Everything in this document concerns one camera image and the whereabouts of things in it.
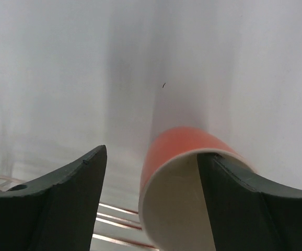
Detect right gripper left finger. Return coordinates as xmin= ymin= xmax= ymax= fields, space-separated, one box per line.
xmin=0 ymin=145 xmax=107 ymax=250

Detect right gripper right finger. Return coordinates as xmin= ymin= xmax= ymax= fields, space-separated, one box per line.
xmin=197 ymin=153 xmax=302 ymax=250

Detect metal wire dish rack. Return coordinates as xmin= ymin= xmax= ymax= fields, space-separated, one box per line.
xmin=0 ymin=175 xmax=157 ymax=251

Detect orange white mug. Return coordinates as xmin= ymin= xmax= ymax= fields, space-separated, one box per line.
xmin=138 ymin=127 xmax=253 ymax=250

